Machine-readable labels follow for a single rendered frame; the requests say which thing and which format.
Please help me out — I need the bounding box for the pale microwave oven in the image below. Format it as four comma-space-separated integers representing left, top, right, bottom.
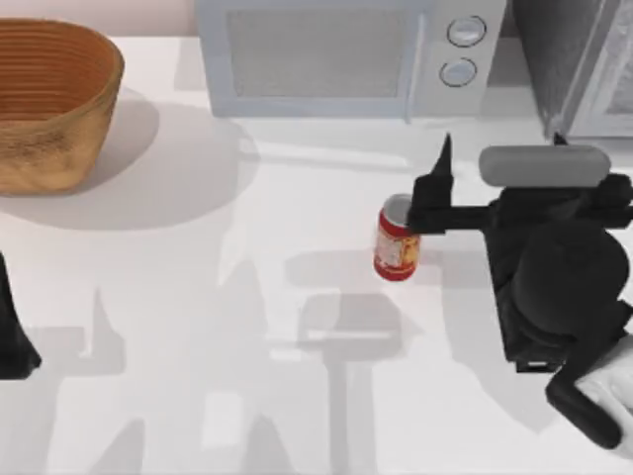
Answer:
191, 0, 511, 125

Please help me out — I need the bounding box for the woven wooden basket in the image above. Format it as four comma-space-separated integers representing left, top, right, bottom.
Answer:
0, 18, 127, 198

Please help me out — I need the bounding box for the microwave door with window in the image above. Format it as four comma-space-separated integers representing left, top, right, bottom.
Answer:
193, 0, 428, 125

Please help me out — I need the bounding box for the grey cabinet with dark inside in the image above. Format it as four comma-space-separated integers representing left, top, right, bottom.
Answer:
508, 0, 633, 143

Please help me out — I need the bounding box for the round microwave knob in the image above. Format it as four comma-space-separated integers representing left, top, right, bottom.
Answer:
446, 14, 489, 49
438, 56, 480, 89

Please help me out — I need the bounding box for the red and white can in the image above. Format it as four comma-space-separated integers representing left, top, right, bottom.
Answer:
372, 193, 422, 283

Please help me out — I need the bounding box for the grey cabinet door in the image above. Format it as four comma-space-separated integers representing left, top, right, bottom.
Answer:
543, 0, 633, 143

